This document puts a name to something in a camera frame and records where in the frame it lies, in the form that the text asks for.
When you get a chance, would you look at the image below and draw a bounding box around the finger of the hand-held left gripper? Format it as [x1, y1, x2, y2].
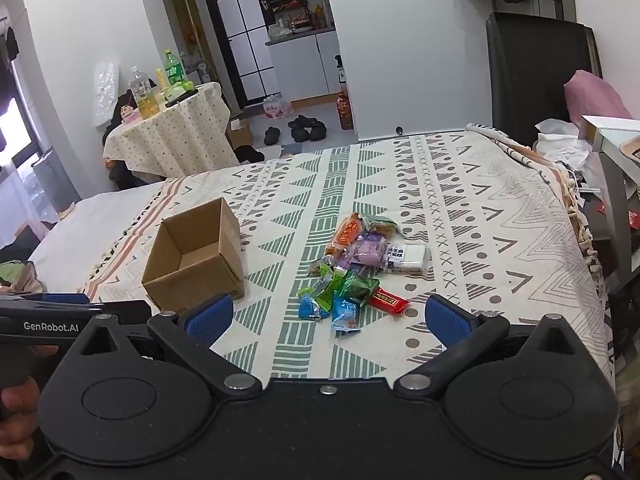
[0, 291, 92, 307]

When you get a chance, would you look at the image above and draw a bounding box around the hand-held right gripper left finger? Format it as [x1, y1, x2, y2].
[75, 294, 263, 398]

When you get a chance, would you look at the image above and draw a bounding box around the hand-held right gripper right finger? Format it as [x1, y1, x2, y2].
[395, 294, 588, 396]

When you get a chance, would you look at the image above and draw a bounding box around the red snack packet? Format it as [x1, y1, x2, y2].
[369, 287, 411, 316]

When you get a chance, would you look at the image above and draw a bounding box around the brown cardboard box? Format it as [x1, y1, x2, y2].
[141, 197, 246, 311]

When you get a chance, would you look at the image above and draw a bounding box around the white snack packet black print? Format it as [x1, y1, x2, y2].
[382, 242, 431, 276]

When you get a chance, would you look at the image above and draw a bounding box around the large green snack packet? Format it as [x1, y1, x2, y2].
[335, 270, 381, 307]

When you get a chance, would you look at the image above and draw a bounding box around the small blue snack packet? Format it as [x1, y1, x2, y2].
[298, 290, 321, 320]

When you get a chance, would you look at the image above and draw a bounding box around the large blue snack packet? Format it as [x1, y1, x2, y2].
[331, 297, 364, 336]

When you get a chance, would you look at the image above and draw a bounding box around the purple snack packet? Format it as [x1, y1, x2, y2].
[344, 232, 389, 273]

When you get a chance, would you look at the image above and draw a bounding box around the clear bread snack packet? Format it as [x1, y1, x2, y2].
[362, 215, 403, 237]

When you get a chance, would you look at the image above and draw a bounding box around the small green snack packet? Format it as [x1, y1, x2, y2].
[311, 277, 337, 317]
[307, 255, 337, 276]

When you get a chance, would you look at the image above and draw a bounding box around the orange snack packet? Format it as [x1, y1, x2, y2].
[325, 212, 363, 258]

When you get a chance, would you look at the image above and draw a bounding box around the person's left hand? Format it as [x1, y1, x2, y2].
[0, 345, 58, 461]

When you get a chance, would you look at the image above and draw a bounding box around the green patterned cloth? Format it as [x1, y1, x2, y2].
[0, 260, 48, 294]

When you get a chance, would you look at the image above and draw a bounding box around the white bed sheet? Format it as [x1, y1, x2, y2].
[27, 180, 167, 297]

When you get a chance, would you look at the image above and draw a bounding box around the patterned printed blanket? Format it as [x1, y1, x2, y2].
[80, 122, 617, 382]

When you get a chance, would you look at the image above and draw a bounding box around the small cardboard box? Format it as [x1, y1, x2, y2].
[227, 117, 254, 149]

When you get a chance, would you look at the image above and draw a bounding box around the table with dotted tablecloth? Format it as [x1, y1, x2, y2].
[102, 82, 241, 181]

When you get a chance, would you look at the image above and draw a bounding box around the cartoon figurine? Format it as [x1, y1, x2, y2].
[117, 92, 141, 126]

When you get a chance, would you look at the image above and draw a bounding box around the white crumpled cloth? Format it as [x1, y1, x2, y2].
[534, 118, 594, 172]

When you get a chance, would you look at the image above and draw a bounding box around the white plastic bag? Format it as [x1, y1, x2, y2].
[94, 60, 121, 128]

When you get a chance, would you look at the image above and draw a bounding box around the clear bottle yellow liquid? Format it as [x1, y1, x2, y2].
[129, 65, 161, 120]

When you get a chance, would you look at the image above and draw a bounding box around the pink plastic bag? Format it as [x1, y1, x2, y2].
[262, 94, 294, 120]

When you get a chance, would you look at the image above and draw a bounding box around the green white container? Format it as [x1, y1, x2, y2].
[165, 80, 199, 107]

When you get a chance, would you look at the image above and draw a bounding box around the white desk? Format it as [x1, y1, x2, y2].
[580, 115, 640, 292]

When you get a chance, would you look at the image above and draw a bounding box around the green soda bottle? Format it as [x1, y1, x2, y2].
[162, 49, 188, 88]

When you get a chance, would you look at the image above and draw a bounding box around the black leather chair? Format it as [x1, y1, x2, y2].
[486, 11, 601, 149]

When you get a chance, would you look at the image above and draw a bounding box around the pink pillow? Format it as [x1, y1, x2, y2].
[564, 70, 634, 129]

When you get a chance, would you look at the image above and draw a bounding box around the white cabinet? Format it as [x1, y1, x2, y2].
[265, 27, 347, 104]

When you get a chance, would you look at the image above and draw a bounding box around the black glass-paned door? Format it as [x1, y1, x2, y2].
[199, 0, 281, 109]

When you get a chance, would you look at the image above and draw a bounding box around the cluttered kitchen counter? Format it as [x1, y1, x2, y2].
[257, 0, 336, 41]

